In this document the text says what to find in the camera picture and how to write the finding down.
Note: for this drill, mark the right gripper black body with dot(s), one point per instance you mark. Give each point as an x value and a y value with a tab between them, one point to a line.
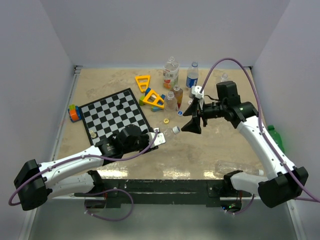
206	111

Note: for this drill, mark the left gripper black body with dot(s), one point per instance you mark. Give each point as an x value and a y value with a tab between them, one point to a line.
144	142

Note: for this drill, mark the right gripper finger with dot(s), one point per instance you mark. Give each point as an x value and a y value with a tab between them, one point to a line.
194	108
193	126

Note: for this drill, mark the clear plastic bottle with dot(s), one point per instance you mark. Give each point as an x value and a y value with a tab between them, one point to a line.
224	77
168	133

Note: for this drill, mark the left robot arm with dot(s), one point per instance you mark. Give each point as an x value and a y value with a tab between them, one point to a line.
38	182

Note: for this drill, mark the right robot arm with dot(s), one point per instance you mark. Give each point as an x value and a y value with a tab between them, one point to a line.
282	181

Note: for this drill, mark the amber tea bottle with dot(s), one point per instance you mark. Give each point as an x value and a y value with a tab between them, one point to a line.
178	93

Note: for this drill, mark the clear empty bottle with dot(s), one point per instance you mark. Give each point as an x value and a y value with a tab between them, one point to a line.
170	102

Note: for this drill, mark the blue label water bottle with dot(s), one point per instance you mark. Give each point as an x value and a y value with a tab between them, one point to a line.
192	75

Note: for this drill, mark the fruit tea bottle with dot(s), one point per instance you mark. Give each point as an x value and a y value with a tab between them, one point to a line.
170	73

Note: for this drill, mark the green soda bottle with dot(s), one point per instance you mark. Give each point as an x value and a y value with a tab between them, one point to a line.
276	137

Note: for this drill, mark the light blue toy block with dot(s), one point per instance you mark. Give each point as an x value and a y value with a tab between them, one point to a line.
155	109

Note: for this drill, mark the green toy block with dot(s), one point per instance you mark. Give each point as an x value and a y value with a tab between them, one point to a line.
141	100

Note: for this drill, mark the black white chessboard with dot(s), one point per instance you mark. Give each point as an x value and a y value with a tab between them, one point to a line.
105	118

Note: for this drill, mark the dark blue block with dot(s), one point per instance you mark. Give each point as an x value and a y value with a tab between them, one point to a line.
147	90

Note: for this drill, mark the beige chess piece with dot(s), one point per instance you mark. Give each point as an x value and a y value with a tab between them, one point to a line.
93	135

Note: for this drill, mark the colourful toy block car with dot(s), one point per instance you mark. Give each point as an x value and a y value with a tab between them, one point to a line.
74	113

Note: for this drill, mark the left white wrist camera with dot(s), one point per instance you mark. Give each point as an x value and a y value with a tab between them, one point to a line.
156	137

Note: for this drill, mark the yellow triangle frame near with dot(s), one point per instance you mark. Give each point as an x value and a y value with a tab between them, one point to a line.
154	99

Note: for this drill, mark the yellow triangle frame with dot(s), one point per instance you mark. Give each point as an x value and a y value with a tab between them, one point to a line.
143	82
154	99

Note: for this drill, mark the yellow triangle frame far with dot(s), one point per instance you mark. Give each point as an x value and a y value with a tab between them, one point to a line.
143	82

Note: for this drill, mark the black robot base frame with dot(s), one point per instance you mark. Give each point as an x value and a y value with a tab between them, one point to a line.
165	192

